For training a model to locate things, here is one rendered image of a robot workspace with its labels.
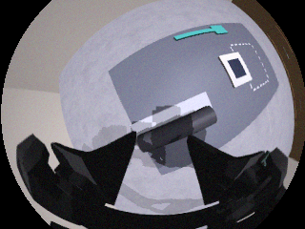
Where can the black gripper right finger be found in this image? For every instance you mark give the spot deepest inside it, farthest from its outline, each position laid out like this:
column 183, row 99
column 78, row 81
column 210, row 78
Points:
column 216, row 170

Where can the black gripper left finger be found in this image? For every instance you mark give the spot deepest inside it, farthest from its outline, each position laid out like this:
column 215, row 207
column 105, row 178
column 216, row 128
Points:
column 104, row 167

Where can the turquoise flat trowel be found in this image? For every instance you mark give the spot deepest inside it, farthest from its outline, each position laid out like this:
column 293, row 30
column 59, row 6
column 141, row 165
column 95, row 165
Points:
column 216, row 29

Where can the beige square tile with dark square centre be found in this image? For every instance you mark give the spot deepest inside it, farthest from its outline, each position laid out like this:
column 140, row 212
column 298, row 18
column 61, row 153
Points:
column 236, row 68

